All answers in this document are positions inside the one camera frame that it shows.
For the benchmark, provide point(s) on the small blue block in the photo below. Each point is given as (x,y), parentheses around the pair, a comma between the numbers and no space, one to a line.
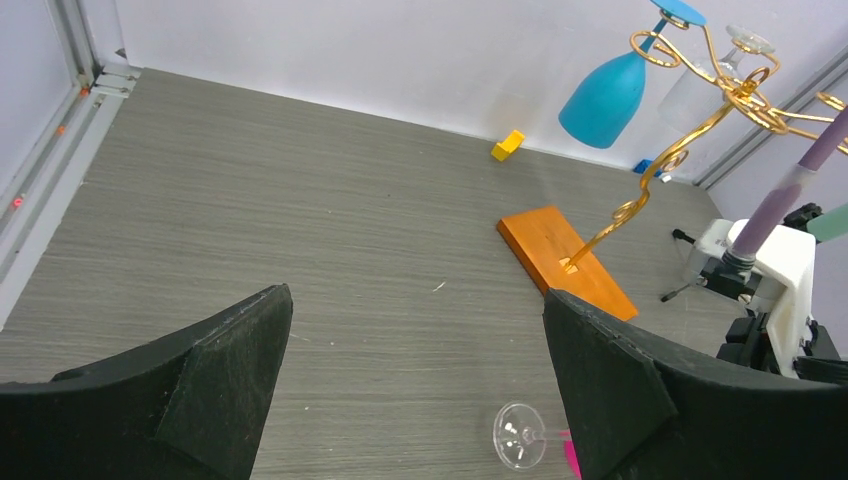
(646,164)

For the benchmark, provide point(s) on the blue wine glass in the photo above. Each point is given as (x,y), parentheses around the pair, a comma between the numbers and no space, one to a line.
(605,102)

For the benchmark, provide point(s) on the clear flute glass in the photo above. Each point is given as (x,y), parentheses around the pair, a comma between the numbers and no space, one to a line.
(520,436)

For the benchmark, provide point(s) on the pink wine glass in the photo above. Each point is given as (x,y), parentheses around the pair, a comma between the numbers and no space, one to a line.
(570,453)

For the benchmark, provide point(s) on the green microphone on tripod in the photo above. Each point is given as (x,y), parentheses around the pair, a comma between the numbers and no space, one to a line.
(732,273)

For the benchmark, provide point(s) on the gold wire glass rack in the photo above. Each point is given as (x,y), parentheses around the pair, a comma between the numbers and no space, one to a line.
(550,249)

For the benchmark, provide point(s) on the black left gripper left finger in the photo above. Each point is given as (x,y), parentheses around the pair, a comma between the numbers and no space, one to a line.
(189,405)

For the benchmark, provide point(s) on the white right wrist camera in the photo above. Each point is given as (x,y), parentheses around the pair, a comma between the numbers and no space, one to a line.
(780,283)

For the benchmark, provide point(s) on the yellow block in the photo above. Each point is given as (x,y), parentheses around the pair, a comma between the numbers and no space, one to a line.
(508,146)

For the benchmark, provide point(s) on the clear wine glass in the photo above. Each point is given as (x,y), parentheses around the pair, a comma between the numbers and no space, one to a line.
(691,100)

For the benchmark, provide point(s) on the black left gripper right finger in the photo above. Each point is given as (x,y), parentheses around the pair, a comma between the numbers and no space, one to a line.
(640,406)

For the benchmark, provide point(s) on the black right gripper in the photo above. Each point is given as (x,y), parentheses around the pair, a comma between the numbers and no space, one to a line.
(747,344)

